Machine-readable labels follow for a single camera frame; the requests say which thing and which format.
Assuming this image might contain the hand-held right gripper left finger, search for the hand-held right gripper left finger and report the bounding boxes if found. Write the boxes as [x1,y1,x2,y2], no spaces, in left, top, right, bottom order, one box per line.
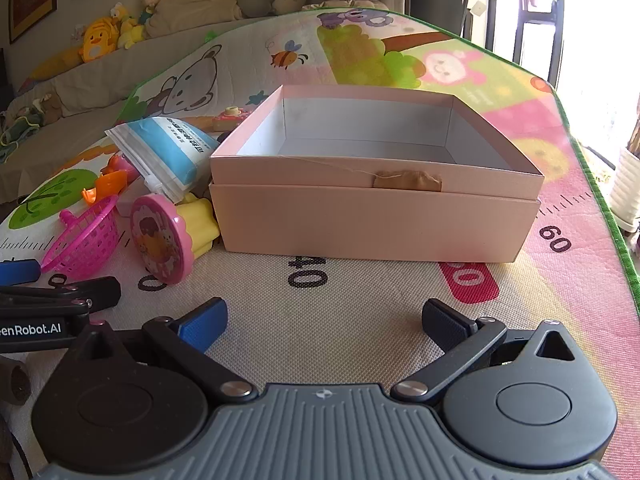
[75,297,256,404]

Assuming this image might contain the yellow toy cup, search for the yellow toy cup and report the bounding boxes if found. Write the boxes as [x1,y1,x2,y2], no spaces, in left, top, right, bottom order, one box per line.
[175,196,222,261]

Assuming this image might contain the floral cushion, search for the floral cushion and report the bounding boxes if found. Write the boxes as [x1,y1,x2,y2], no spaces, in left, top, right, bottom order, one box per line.
[302,0,388,12]

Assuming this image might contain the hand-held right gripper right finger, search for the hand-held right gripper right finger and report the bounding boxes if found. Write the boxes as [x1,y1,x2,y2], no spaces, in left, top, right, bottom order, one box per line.
[392,299,578,404]

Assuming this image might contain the white ribbed basket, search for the white ribbed basket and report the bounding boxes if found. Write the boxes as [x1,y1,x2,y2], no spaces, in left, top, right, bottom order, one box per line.
[607,147,640,233]

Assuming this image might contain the beige pillow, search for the beige pillow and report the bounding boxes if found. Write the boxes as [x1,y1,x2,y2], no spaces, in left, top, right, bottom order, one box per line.
[145,0,243,38]

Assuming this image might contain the black window railing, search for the black window railing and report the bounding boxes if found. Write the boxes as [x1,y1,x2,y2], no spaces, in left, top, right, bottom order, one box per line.
[462,0,566,86]

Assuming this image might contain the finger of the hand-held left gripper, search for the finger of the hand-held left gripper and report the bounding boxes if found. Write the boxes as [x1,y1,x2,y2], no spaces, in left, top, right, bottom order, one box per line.
[0,259,42,287]
[0,276,122,318]

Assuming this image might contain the pink round cartoon toy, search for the pink round cartoon toy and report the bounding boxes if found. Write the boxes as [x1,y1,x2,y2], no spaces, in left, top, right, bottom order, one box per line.
[130,194,195,278]

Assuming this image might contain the beige sofa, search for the beige sofa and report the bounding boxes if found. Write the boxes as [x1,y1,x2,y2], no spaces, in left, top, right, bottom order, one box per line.
[0,10,391,206]

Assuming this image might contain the pink plastic toy basket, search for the pink plastic toy basket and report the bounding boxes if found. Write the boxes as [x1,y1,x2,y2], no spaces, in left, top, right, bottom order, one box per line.
[41,195,121,281]

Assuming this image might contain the orange plastic toy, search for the orange plastic toy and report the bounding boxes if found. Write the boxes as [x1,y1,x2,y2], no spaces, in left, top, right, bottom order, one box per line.
[81,170,129,206]

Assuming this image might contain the small plush doll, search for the small plush doll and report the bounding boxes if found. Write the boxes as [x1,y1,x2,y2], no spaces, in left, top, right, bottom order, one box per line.
[139,0,166,26]

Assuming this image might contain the long yellow plush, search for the long yellow plush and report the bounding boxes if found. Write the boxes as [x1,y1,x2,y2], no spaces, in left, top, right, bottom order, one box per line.
[30,46,85,82]

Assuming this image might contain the orange-yellow duck plush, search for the orange-yellow duck plush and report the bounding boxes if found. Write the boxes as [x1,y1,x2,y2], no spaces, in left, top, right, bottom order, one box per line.
[80,16,121,63]

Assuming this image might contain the pink cardboard box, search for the pink cardboard box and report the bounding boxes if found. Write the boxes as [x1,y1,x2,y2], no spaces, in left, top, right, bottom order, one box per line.
[209,85,545,264]

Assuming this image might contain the small yellow duck plush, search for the small yellow duck plush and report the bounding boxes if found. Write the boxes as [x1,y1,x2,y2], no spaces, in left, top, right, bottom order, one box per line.
[110,2,147,50]

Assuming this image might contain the blue and white packet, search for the blue and white packet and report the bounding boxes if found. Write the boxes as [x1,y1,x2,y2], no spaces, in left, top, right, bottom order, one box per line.
[104,116,221,204]

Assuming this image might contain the crumpled cloth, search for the crumpled cloth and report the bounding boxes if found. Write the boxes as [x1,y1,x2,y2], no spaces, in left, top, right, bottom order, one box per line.
[0,92,63,161]

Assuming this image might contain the printed cartoon play mat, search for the printed cartoon play mat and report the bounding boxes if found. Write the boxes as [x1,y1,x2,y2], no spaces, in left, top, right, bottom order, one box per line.
[0,7,640,480]

